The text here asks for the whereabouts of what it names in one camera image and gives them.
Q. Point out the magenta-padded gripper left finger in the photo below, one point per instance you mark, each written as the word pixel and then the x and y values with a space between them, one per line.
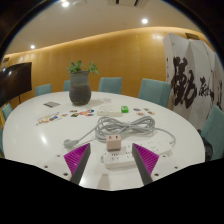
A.
pixel 77 160

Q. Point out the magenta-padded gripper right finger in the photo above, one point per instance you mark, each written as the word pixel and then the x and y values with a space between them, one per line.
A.
pixel 146 160

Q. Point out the small pink charger block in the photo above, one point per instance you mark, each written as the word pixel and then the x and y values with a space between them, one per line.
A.
pixel 114 143

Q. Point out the small colourful card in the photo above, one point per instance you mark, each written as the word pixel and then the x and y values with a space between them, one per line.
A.
pixel 146 109
pixel 140 114
pixel 83 113
pixel 90 115
pixel 73 110
pixel 75 115
pixel 137 109
pixel 151 113
pixel 90 111

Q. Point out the small green box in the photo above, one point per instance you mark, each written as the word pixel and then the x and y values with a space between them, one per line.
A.
pixel 124 109

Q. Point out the small dark grey card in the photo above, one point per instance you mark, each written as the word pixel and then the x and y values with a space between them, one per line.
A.
pixel 52 104

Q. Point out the black bag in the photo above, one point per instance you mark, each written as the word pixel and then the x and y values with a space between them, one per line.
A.
pixel 206 146

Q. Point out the row of teal chairs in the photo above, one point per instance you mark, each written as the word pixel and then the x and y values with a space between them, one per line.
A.
pixel 154 91

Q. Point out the potted plant in ribbed vase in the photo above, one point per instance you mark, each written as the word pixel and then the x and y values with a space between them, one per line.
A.
pixel 80 90

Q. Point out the white calligraphy folding screen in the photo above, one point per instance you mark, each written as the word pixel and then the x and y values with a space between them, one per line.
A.
pixel 196 96

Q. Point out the black flat screen monitor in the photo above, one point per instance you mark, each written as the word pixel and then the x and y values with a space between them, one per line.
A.
pixel 15 81

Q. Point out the recessed ceiling lights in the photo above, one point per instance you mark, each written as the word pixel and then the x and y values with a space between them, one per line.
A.
pixel 144 21

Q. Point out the ceiling air conditioner vent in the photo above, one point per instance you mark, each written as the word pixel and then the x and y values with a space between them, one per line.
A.
pixel 128 2

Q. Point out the dark rectangular wall fixture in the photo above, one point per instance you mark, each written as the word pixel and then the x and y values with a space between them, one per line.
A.
pixel 192 36

